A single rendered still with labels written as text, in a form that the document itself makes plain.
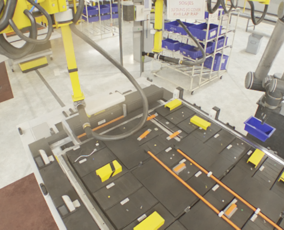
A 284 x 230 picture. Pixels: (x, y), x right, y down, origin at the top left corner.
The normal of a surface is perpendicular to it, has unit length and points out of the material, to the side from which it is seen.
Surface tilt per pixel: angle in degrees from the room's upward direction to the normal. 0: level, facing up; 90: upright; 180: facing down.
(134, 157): 0
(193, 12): 90
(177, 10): 90
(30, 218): 0
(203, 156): 0
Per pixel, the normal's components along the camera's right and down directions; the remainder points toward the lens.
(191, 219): 0.00, -0.80
